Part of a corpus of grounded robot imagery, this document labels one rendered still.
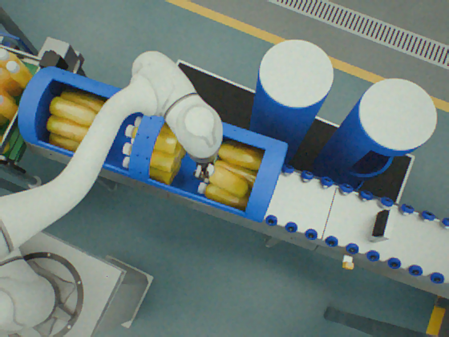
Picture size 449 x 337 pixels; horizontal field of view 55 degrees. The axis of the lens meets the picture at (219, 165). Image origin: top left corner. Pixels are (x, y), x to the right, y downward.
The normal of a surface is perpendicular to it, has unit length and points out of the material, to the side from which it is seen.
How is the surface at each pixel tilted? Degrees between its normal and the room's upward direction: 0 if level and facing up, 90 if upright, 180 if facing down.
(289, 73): 0
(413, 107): 0
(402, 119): 0
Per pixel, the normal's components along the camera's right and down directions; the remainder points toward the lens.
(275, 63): -0.01, -0.25
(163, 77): 0.26, -0.41
